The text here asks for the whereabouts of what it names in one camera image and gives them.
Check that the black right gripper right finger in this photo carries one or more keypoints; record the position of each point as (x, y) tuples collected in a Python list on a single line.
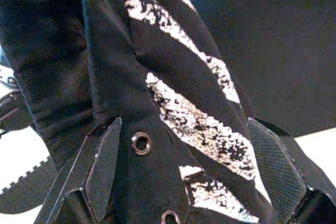
[(275, 169)]

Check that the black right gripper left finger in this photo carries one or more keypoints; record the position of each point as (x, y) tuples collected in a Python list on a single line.
[(99, 161)]

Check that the black garment with white print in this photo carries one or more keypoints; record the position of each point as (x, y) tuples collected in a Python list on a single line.
[(118, 64)]

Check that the black foam floor mat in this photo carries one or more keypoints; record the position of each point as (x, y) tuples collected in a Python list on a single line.
[(26, 195)]

